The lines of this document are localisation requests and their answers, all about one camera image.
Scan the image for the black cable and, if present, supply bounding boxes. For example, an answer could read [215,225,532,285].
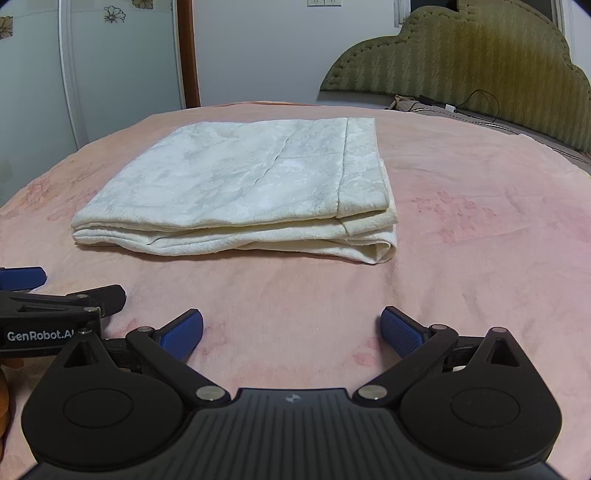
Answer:
[451,89,520,136]

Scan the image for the white wardrobe with flower print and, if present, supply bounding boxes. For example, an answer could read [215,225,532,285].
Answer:
[0,0,186,204]

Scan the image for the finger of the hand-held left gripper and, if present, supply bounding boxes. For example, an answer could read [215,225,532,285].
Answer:
[27,284,127,319]
[0,266,48,293]

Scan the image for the pink blanket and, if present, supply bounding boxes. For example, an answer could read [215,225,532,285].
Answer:
[0,100,591,480]

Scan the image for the brown wooden trim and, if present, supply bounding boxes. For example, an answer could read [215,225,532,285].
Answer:
[175,0,202,110]

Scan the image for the olive green padded headboard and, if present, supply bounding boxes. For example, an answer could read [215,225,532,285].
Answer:
[320,0,591,154]

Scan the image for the person's left hand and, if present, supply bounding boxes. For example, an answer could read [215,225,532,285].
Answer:
[0,358,25,445]

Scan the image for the white pants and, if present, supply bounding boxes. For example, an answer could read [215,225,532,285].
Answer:
[71,117,399,267]

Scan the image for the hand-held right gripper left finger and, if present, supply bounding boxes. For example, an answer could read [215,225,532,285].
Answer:
[59,308,232,410]

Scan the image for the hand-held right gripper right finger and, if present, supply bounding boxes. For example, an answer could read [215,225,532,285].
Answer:
[353,306,529,408]

